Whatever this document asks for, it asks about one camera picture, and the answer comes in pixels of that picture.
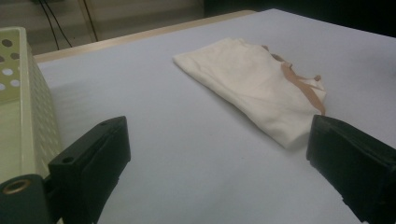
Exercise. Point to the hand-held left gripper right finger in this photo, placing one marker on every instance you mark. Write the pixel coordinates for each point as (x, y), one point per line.
(355, 168)

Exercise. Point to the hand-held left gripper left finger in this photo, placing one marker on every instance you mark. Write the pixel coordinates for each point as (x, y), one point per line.
(90, 168)

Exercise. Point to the pale green perforated basket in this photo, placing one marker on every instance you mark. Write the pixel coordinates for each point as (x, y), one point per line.
(31, 124)

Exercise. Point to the white table mat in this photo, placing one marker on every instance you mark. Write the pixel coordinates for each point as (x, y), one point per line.
(186, 155)

